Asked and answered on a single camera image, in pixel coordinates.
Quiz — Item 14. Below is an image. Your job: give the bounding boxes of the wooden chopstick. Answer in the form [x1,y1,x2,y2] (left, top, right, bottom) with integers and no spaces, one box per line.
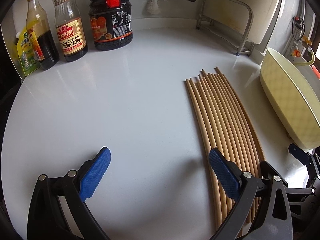
[209,74,259,176]
[201,69,258,205]
[185,79,222,231]
[199,73,254,223]
[215,67,265,163]
[194,81,232,210]
[197,74,251,224]
[185,79,228,226]
[206,73,261,178]

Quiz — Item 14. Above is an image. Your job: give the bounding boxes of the large cream round basin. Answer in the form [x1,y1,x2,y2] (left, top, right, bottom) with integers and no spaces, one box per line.
[260,48,319,149]

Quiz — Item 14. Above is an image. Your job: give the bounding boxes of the pink soap dish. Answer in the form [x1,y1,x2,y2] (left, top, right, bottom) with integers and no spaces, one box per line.
[311,65,320,79]

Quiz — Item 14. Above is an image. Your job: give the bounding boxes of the metal cutting board rack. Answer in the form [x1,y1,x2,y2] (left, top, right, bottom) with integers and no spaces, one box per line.
[196,0,255,57]

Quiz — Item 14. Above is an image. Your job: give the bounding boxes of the yellow cap vinegar bottle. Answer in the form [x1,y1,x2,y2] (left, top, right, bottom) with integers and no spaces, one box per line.
[25,0,60,70]

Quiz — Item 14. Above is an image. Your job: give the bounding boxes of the green yellow seasoning pouch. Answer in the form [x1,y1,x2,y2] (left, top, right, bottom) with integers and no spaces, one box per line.
[16,27,40,77]

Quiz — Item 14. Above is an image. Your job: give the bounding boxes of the clear soy sauce bottle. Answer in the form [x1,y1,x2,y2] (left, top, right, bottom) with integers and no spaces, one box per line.
[52,0,88,62]

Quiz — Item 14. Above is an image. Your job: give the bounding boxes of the white cutting board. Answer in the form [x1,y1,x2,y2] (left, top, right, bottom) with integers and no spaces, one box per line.
[204,0,286,45]

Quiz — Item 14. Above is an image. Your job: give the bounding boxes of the large dark soy sauce jug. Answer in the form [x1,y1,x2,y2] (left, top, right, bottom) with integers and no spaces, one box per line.
[88,0,133,51]

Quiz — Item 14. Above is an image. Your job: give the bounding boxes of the yellow gas hose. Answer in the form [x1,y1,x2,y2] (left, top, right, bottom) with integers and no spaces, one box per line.
[292,47,316,68]

